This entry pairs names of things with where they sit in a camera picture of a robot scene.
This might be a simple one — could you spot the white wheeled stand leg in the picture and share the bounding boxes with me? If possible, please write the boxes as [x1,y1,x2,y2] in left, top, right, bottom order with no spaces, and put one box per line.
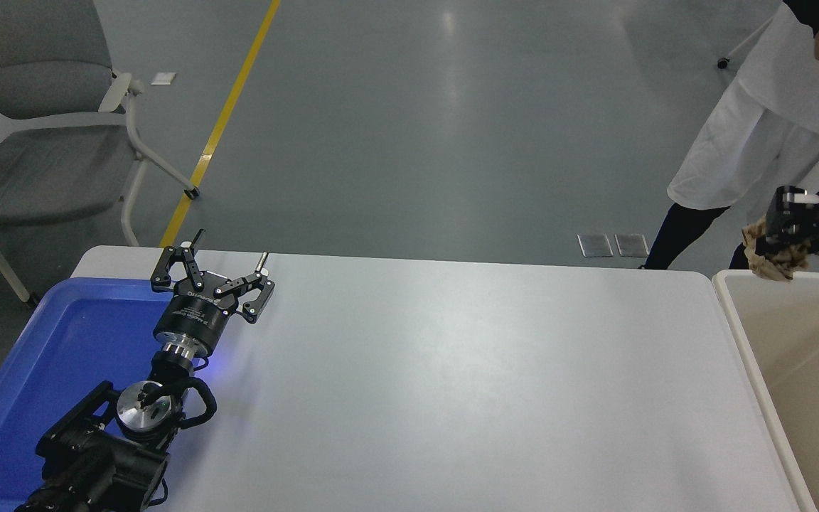
[717,18,773,69]

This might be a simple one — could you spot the blue plastic tray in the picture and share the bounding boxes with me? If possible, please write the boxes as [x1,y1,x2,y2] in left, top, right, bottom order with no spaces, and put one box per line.
[0,277,210,512]

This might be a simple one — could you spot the person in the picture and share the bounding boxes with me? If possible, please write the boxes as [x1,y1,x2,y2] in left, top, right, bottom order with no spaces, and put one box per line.
[641,0,819,272]

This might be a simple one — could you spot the tan paper ball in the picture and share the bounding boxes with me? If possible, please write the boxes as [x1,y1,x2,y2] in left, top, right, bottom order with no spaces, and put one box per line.
[741,217,813,282]

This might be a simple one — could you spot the grey office chair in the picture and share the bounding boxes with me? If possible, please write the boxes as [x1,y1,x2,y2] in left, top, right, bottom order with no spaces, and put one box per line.
[0,0,201,247]

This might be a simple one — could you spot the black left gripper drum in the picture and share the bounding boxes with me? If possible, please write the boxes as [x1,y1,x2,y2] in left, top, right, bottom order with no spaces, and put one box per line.
[153,274,238,351]

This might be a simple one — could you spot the large pale bin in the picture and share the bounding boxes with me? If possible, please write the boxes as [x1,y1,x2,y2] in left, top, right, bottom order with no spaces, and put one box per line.
[712,269,819,512]

